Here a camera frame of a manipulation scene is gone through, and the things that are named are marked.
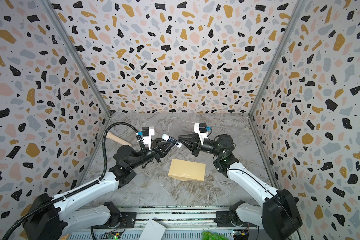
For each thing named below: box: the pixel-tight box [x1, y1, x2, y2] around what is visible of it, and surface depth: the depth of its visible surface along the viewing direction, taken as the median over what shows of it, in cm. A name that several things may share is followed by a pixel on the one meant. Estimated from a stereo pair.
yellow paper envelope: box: [168, 158, 206, 182], surface depth 94 cm
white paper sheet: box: [138, 218, 166, 240], surface depth 69 cm
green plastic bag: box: [201, 231, 229, 240], surface depth 68 cm
